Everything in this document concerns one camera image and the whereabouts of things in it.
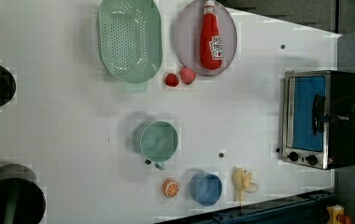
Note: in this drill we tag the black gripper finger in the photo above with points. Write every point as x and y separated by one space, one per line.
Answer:
338 118

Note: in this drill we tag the black toaster oven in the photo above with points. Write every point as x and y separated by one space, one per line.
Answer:
306 139

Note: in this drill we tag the yellow red clamp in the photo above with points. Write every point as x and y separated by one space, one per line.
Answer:
337 215

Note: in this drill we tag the yellow plush banana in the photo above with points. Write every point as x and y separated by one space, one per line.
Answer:
243 184

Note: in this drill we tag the red plush ketchup bottle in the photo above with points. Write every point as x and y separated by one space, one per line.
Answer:
211 51

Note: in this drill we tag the blue bowl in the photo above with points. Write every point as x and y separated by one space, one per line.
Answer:
205 188

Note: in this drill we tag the pink plush strawberry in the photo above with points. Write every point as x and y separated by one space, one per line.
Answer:
187 75

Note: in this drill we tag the red plush strawberry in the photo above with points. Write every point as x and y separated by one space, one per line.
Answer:
171 80

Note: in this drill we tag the grey round plate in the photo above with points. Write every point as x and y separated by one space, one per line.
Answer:
187 36

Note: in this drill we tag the orange slice toy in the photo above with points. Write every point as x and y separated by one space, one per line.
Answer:
170 188

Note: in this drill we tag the green mug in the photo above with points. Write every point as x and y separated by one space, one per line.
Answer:
157 141

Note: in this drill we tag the green perforated colander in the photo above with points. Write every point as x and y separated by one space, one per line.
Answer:
130 44

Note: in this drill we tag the blue metal frame rail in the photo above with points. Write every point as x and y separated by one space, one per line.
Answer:
306 208

